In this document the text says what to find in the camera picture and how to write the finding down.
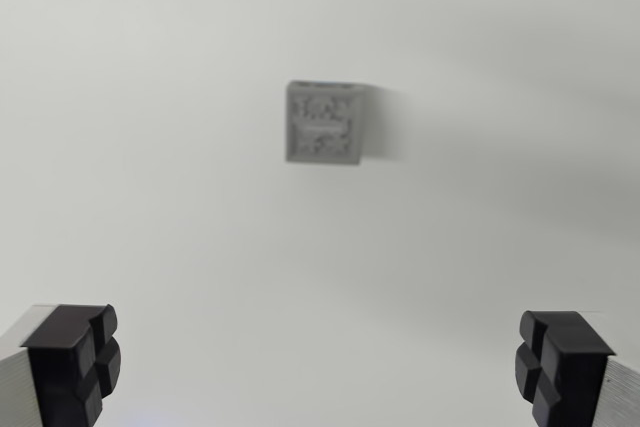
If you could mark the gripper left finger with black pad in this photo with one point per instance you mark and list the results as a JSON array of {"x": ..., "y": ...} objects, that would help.
[{"x": 55, "y": 367}]

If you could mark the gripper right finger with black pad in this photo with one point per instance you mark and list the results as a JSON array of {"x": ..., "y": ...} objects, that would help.
[{"x": 575, "y": 372}]

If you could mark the grey embossed cube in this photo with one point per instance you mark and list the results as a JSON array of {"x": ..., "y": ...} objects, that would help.
[{"x": 324, "y": 123}]

